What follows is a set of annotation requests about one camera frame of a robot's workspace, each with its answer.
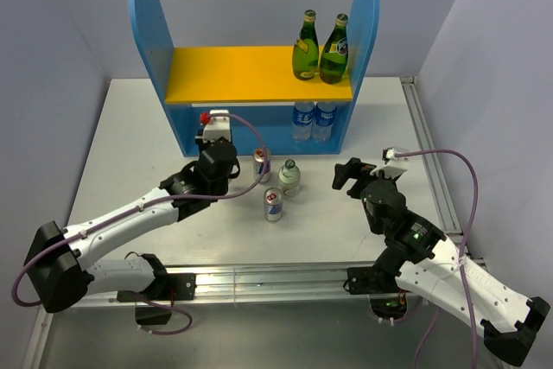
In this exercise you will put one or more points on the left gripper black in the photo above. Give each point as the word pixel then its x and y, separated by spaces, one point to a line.
pixel 206 144

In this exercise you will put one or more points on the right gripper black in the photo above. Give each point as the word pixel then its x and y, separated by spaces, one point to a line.
pixel 352 168

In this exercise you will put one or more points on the clear Chang bottle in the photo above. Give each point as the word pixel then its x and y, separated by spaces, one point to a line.
pixel 289 177

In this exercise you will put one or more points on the green Perrier bottle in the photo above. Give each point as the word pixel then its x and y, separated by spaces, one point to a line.
pixel 334 56
pixel 305 56

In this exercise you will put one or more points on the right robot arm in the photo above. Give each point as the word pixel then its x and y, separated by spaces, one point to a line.
pixel 422 259

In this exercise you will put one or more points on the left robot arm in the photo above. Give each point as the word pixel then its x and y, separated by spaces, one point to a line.
pixel 176 198

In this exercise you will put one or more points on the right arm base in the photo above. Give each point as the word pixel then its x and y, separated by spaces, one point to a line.
pixel 387 301

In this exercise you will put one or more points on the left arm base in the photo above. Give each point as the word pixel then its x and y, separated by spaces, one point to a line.
pixel 157 304

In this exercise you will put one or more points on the blue and yellow shelf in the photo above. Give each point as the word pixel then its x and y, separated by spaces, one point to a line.
pixel 255 82

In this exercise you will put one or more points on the rear Red Bull can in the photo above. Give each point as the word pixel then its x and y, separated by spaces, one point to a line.
pixel 261 165

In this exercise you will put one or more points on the red bull can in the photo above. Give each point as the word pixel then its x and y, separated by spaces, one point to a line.
pixel 273 204
pixel 261 165

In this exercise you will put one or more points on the right Pocari Sweat bottle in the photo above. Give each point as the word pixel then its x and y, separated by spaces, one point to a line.
pixel 324 117

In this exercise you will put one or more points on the pocari sweat bottle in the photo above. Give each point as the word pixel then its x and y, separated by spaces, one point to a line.
pixel 324 117
pixel 302 119

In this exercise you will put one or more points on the front Red Bull can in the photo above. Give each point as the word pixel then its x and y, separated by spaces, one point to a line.
pixel 273 204

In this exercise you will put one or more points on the left Pocari Sweat bottle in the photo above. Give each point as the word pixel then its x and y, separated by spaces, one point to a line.
pixel 302 119

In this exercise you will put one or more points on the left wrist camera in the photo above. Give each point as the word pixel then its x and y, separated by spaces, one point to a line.
pixel 216 125

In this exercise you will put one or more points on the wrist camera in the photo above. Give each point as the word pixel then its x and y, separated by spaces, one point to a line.
pixel 393 166
pixel 216 125

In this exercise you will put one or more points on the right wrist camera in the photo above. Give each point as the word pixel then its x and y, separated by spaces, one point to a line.
pixel 393 166

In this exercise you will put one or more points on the right aluminium rail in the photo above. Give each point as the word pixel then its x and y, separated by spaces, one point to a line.
pixel 444 205

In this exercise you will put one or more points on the aluminium rail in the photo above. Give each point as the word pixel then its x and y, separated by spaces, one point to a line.
pixel 268 282
pixel 444 205

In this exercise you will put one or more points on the front aluminium rail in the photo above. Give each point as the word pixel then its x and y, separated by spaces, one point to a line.
pixel 268 282

